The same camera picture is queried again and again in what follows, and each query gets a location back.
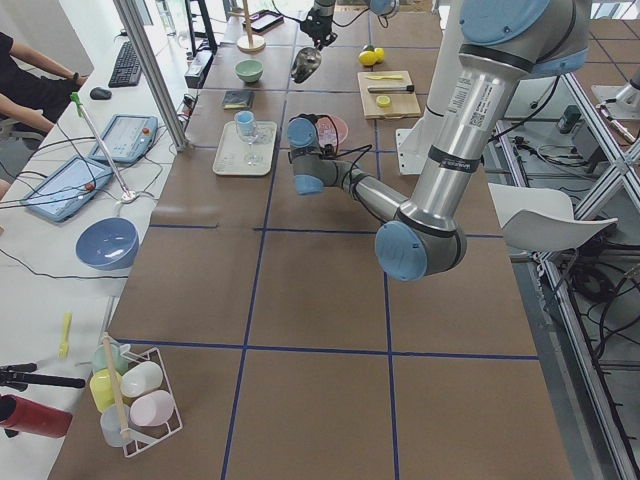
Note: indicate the black keyboard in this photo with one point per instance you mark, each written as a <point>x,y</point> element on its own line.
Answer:
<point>127,69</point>

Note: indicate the yellow lemon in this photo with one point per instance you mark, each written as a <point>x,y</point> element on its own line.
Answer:
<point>367,58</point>
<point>379,54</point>

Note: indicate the cream serving tray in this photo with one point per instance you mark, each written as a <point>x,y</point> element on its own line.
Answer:
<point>230,156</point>

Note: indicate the red bottle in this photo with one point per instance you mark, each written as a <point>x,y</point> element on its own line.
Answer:
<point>24,415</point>

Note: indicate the far teach pendant tablet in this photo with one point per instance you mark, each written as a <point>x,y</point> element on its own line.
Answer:
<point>129,137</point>

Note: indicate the blue bowl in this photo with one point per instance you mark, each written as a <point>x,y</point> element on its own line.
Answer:
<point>109,244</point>

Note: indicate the person at desk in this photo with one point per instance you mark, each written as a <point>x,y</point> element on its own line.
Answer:
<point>35,89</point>

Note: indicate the metal ice scoop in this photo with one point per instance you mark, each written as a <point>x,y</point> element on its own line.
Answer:
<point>306,62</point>

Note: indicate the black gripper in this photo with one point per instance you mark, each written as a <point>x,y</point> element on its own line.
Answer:
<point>316,22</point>

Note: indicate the white wire cup rack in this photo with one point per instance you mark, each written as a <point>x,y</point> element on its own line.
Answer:
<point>133,394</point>

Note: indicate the green ceramic bowl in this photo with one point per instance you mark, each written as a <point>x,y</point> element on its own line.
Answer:
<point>249,71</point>

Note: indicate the lemon half slice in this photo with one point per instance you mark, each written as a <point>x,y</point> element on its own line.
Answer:
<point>383,101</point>

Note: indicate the pink bowl of ice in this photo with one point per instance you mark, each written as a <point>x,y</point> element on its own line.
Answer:
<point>332,131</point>

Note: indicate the wooden cutting board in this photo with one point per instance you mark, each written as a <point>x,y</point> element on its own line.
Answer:
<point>402,105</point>

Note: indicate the metal cylinder rod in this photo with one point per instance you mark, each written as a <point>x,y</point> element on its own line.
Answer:
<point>392,89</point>

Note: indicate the aluminium frame post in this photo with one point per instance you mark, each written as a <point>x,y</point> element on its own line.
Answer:
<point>134,27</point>

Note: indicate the wooden stand with base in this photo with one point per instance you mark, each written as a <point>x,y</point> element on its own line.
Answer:
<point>249,42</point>

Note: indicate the clear wine glass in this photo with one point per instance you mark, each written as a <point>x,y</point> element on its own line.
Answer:
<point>254,135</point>

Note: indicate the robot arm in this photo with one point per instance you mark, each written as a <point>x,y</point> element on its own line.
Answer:
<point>383,9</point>
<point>503,42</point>

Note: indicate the light blue cup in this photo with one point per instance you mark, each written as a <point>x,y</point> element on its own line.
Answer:
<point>245,123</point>

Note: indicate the yellow plastic knife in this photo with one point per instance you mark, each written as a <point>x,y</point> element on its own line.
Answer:
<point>384,77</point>

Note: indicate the dark grey folded cloth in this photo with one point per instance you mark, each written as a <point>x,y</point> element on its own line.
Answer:
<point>238,99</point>

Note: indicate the near teach pendant tablet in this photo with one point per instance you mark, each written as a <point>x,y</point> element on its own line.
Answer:
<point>63,193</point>

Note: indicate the yellow plastic fork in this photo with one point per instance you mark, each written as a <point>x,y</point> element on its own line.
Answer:
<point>63,348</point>

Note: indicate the teach pendant tablet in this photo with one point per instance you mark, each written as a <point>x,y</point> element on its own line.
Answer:
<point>63,193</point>
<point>129,137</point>

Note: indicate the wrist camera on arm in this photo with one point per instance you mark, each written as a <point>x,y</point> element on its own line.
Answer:
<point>328,151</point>

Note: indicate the white chair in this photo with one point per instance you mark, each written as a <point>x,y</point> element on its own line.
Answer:
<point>541,219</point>

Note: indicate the black computer mouse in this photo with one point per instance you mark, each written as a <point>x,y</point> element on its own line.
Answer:
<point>99,93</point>

